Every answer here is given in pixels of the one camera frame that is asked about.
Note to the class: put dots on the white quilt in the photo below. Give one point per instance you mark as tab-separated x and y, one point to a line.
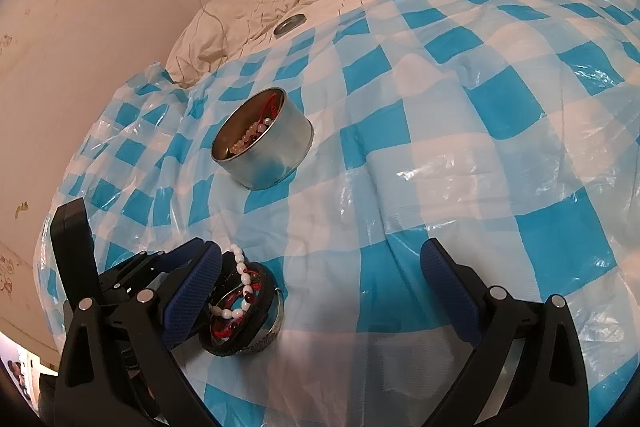
240	12

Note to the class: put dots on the round silver tin lid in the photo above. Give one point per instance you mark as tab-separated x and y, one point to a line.
290	25

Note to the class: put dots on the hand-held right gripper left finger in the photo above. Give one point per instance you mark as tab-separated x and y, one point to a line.
192	297

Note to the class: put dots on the blue white checkered plastic sheet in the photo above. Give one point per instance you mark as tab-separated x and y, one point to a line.
450	207

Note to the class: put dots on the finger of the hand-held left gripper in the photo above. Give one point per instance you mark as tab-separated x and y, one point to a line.
187	249

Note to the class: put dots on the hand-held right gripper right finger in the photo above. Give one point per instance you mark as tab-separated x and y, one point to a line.
447	287

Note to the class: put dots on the round silver metal tin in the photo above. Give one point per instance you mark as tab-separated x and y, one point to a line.
270	162

